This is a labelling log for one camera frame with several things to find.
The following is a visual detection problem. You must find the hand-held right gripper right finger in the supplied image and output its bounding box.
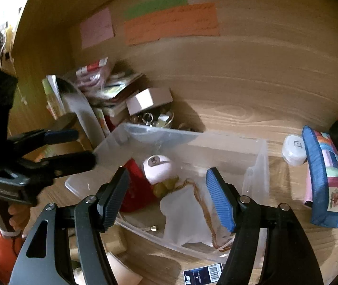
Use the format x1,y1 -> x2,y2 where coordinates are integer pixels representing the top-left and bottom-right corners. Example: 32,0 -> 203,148
205,168 -> 324,285

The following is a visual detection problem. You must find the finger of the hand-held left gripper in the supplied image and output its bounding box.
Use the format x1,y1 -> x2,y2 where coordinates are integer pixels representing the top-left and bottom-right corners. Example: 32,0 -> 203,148
18,151 -> 97,185
7,129 -> 79,158

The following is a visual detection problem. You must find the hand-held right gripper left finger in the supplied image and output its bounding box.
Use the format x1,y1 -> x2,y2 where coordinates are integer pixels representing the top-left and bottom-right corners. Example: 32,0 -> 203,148
9,167 -> 130,285

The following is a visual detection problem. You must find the clear plastic storage box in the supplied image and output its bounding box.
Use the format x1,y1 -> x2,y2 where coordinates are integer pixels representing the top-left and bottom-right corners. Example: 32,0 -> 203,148
65,123 -> 269,274

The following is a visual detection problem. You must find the person's left hand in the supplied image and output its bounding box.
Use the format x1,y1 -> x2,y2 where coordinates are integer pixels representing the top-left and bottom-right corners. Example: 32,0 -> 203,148
8,203 -> 31,236

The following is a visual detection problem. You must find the red pouch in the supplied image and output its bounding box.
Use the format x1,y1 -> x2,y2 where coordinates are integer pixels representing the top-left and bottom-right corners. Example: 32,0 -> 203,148
121,159 -> 155,213

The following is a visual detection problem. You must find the silver metal stand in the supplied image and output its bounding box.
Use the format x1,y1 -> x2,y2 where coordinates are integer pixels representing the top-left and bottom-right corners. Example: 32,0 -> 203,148
57,77 -> 106,149

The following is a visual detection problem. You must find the white organza bag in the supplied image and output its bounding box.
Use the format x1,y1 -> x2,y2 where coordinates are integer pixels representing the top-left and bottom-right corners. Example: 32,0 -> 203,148
153,176 -> 235,247

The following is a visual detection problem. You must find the white round container in bin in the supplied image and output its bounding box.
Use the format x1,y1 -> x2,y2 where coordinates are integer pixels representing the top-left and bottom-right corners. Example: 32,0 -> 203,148
143,155 -> 177,184

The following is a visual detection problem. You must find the pile of colourful packets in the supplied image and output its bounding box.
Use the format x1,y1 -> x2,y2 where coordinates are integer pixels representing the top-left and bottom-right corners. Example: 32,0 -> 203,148
75,58 -> 146,117

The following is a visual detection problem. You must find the dark blue staples box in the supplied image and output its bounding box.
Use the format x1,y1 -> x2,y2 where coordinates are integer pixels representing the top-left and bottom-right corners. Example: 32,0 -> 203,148
184,263 -> 228,285

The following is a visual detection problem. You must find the white round jar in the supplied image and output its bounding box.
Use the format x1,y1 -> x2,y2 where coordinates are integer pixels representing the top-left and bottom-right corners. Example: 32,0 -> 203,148
282,135 -> 307,167

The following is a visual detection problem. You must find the pink flat case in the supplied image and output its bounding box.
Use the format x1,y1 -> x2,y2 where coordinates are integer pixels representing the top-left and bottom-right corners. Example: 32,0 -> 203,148
304,171 -> 314,210

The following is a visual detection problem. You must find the heap of metal trinkets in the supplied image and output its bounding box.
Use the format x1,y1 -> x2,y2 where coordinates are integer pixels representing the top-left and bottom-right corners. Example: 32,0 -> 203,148
131,109 -> 176,130

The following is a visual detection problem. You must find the small white cardboard box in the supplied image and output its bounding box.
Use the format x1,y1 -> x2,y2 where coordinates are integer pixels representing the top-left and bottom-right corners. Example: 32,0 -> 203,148
126,87 -> 174,116

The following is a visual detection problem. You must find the blue patchwork pencil case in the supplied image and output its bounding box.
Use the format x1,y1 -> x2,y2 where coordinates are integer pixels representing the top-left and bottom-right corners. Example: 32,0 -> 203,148
302,125 -> 338,229

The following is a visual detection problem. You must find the pink sticky note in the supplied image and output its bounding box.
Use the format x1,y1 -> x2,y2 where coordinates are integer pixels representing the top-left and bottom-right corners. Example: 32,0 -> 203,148
79,7 -> 115,50

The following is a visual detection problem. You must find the orange paper note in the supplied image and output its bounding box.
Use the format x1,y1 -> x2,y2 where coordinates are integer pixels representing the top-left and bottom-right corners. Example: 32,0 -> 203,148
124,3 -> 219,47

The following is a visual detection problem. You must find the green paper strip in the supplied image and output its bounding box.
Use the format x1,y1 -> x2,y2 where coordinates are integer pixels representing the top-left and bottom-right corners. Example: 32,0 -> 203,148
123,0 -> 189,19

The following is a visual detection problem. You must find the brown cord necklace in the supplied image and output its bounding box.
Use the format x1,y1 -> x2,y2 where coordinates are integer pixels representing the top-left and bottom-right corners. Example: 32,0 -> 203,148
183,178 -> 235,252

